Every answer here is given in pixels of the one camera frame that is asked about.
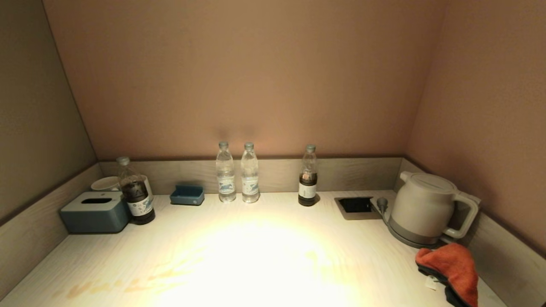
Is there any orange microfibre cloth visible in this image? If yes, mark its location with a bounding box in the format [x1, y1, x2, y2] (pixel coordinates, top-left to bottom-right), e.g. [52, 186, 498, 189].
[415, 243, 479, 307]

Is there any clear water bottle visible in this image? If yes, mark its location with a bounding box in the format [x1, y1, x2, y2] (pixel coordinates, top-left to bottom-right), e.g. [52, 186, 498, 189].
[215, 141, 237, 203]
[241, 142, 261, 203]

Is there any small dark drink bottle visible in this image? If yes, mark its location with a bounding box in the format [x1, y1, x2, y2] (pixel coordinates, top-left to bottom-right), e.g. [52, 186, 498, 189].
[298, 144, 318, 207]

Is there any small blue tray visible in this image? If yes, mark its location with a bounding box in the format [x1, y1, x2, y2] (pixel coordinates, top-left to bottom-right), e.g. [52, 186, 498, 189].
[170, 184, 205, 206]

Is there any recessed black socket box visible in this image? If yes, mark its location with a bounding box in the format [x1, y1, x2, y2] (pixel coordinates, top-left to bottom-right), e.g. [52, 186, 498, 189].
[334, 196, 382, 220]

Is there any large dark drink bottle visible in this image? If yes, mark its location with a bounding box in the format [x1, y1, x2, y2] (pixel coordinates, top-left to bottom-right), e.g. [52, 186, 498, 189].
[116, 156, 156, 225]

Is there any grey kettle base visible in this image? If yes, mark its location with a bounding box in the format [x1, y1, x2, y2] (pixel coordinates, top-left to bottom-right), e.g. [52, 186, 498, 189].
[386, 215, 448, 249]

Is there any white electric kettle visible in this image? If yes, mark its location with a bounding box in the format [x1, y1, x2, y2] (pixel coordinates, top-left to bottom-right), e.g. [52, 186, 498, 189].
[390, 171, 481, 246]

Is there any white ceramic cup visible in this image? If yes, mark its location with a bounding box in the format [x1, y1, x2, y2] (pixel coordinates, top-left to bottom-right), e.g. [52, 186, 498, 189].
[90, 176, 121, 192]

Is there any blue tissue box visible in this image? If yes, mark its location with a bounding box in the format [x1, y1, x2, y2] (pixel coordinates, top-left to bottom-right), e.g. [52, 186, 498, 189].
[59, 191, 131, 234]

